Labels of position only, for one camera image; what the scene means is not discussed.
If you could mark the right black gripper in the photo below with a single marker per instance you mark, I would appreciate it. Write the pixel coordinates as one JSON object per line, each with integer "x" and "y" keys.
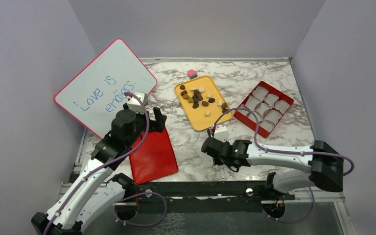
{"x": 217, "y": 161}

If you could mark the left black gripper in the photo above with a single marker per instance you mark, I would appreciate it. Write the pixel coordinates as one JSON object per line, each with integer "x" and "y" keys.
{"x": 157, "y": 125}

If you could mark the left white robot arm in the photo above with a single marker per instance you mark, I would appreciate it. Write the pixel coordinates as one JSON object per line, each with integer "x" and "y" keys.
{"x": 78, "y": 207}

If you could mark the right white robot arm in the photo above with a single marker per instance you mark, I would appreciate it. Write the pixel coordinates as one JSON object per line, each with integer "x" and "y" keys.
{"x": 317, "y": 165}

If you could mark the red chocolate box with dividers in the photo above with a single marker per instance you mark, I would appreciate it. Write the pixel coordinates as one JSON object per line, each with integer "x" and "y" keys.
{"x": 268, "y": 106}

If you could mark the red box lid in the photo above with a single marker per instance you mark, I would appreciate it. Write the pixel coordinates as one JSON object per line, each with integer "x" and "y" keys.
{"x": 154, "y": 159}

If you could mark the yellow plastic tray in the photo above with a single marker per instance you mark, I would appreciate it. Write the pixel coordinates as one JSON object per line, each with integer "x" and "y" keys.
{"x": 202, "y": 89}

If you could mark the pink and grey eraser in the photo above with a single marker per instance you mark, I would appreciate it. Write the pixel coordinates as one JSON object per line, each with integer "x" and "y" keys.
{"x": 192, "y": 74}

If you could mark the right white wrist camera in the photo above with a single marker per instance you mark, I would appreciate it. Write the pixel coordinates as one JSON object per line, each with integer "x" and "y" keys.
{"x": 221, "y": 133}

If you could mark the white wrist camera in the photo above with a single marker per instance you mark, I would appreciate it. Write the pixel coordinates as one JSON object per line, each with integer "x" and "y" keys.
{"x": 221, "y": 133}
{"x": 137, "y": 102}

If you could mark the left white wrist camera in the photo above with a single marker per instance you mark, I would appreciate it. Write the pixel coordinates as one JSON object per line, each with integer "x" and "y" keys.
{"x": 137, "y": 102}

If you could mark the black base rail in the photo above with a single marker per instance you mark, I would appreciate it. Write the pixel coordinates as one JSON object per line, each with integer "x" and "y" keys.
{"x": 198, "y": 197}

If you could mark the white board with pink frame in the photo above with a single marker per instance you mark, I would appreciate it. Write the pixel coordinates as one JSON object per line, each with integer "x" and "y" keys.
{"x": 97, "y": 93}

